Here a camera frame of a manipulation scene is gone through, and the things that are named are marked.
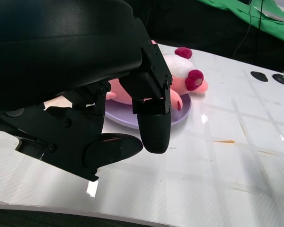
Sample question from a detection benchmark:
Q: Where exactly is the black round table grommet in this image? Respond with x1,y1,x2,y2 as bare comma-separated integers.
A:
250,70,269,83

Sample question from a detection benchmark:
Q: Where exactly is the black stand foot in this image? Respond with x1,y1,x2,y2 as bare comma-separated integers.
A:
271,71,284,86

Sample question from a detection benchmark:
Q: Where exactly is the black backdrop cloth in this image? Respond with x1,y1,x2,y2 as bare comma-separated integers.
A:
130,0,284,71

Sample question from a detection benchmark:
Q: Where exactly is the pink plush doll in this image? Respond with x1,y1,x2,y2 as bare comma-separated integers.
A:
106,39,209,112

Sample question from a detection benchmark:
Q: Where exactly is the purple plastic plate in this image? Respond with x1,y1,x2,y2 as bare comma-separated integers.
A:
104,93,192,130

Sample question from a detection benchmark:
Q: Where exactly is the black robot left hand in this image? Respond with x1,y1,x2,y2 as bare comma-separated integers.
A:
0,0,174,182

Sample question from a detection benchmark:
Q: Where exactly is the green cloth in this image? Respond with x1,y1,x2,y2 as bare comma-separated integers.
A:
196,0,284,47

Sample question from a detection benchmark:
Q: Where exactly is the thin black hanging cable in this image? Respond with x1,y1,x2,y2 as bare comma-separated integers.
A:
257,0,263,65
233,0,253,59

